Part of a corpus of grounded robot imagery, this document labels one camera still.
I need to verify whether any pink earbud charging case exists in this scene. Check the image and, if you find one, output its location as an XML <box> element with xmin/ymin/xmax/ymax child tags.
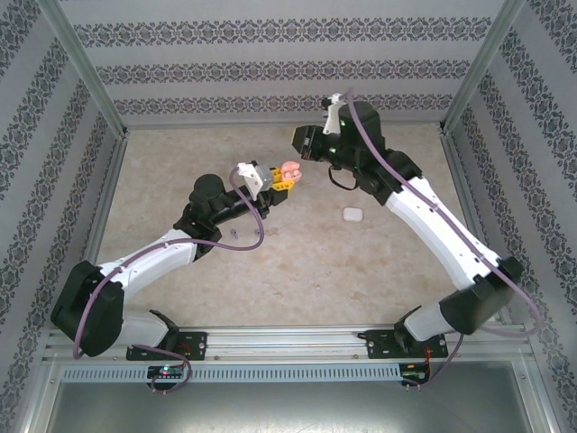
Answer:
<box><xmin>279</xmin><ymin>160</ymin><xmax>304</xmax><ymax>182</ymax></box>

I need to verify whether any green controller board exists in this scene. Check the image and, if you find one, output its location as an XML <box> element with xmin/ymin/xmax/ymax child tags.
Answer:
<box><xmin>402</xmin><ymin>367</ymin><xmax>432</xmax><ymax>384</ymax></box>
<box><xmin>147</xmin><ymin>365</ymin><xmax>187</xmax><ymax>380</ymax></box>

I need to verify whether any grey metal sheet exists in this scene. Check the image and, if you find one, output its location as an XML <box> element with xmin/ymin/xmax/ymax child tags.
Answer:
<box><xmin>44</xmin><ymin>381</ymin><xmax>542</xmax><ymax>433</ymax></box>

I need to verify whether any aluminium wall bottom rail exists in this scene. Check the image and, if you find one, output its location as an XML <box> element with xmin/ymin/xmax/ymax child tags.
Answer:
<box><xmin>124</xmin><ymin>120</ymin><xmax>447</xmax><ymax>133</ymax></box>

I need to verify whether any aluminium side rail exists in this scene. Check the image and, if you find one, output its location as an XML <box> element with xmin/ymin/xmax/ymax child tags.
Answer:
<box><xmin>439</xmin><ymin>128</ymin><xmax>513</xmax><ymax>326</ymax></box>
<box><xmin>62</xmin><ymin>133</ymin><xmax>130</xmax><ymax>330</ymax></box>

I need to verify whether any aluminium frame post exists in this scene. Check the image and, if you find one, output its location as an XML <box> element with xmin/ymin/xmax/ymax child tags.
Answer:
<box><xmin>439</xmin><ymin>0</ymin><xmax>528</xmax><ymax>136</ymax></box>
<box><xmin>38</xmin><ymin>0</ymin><xmax>130</xmax><ymax>139</ymax></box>

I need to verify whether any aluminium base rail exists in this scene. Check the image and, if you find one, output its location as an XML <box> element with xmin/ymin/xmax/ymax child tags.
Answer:
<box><xmin>42</xmin><ymin>327</ymin><xmax>528</xmax><ymax>364</ymax></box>

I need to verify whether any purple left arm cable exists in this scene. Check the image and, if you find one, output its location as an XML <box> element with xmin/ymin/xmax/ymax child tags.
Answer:
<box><xmin>71</xmin><ymin>165</ymin><xmax>265</xmax><ymax>396</ymax></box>

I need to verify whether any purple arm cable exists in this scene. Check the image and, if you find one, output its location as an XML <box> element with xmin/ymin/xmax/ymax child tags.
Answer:
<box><xmin>344</xmin><ymin>88</ymin><xmax>542</xmax><ymax>392</ymax></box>
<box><xmin>71</xmin><ymin>165</ymin><xmax>265</xmax><ymax>396</ymax></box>

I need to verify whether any grey slotted cable duct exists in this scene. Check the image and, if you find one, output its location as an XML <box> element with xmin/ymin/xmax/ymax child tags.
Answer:
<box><xmin>60</xmin><ymin>364</ymin><xmax>402</xmax><ymax>383</ymax></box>

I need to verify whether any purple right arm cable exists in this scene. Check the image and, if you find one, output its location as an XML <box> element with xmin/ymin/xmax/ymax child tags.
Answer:
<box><xmin>344</xmin><ymin>88</ymin><xmax>542</xmax><ymax>392</ymax></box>

